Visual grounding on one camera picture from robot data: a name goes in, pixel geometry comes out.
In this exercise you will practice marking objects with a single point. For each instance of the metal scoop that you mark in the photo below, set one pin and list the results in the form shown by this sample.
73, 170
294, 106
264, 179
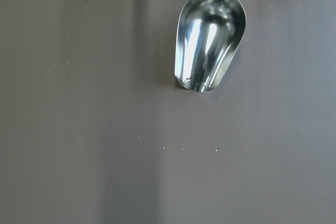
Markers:
208, 35

